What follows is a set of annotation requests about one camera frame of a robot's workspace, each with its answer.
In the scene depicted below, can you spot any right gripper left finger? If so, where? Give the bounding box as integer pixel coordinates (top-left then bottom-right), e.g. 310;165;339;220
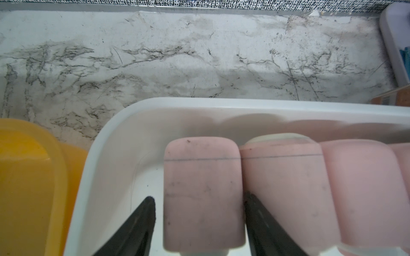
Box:
94;196;156;256

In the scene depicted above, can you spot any lavender tray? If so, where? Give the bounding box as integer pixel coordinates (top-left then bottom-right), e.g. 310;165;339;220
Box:
380;2;410;87

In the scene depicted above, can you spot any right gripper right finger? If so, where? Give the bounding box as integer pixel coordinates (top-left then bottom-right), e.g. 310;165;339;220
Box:
243;192;307;256

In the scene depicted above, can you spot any teal cloth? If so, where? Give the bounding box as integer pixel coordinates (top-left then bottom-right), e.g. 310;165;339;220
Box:
399;47;410;78

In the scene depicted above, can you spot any yellow storage box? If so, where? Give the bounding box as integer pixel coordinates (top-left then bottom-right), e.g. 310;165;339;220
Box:
1;118;88;256

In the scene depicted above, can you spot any white storage box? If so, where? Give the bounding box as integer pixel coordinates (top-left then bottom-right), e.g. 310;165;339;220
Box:
64;97;410;256

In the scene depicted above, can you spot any pink sharpener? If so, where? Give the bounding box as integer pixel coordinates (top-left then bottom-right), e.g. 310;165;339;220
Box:
320;139;410;249
239;133;341;256
389;143;410;196
163;137;246;253

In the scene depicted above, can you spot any orange spice jar black lid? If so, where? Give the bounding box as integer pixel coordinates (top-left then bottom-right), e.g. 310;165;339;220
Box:
370;85;410;107

